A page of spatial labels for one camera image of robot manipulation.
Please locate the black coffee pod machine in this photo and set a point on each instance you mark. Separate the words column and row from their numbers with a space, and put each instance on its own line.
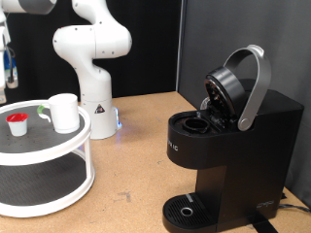
column 226, row 26

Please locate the white two-tier round turntable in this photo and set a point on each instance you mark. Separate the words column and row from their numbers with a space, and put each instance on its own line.
column 32, row 142

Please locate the black Keurig coffee machine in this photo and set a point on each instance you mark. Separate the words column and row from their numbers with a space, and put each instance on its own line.
column 246, row 161

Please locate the white mug with green tape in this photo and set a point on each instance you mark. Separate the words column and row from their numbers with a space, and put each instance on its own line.
column 64, row 113

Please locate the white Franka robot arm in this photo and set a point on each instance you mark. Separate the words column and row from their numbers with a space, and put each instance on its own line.
column 94, row 81

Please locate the white coffee pod red lid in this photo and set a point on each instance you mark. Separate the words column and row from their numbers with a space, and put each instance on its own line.
column 17, row 127

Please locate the black fabric curtain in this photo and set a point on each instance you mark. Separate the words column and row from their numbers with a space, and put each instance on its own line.
column 152, row 48

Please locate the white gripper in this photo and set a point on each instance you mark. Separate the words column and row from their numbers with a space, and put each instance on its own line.
column 2, row 68

